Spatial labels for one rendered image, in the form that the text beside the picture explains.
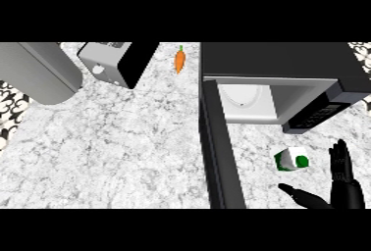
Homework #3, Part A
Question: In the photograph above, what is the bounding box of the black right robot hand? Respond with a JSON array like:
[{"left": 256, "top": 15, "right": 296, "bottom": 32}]
[{"left": 276, "top": 138, "right": 367, "bottom": 210}]

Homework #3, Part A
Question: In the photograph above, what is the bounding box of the white green milk carton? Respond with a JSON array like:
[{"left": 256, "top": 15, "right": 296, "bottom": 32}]
[{"left": 272, "top": 146, "right": 312, "bottom": 173}]

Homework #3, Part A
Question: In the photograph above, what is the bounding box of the dark grey microwave door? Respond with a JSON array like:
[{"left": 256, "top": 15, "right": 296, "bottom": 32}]
[{"left": 197, "top": 78, "right": 248, "bottom": 210}]

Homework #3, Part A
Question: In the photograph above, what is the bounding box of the black microwave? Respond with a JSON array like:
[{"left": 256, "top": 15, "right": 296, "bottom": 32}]
[{"left": 200, "top": 42, "right": 371, "bottom": 135}]

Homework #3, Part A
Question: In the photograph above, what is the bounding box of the orange carrot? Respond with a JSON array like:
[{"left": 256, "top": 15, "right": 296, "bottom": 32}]
[{"left": 173, "top": 44, "right": 186, "bottom": 75}]

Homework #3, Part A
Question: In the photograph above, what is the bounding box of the silver black toaster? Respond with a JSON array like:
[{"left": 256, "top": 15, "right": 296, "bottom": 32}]
[{"left": 77, "top": 42, "right": 161, "bottom": 90}]

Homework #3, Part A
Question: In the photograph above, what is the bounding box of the grey rounded appliance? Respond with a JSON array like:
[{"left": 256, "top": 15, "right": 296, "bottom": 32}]
[{"left": 0, "top": 42, "right": 84, "bottom": 106}]

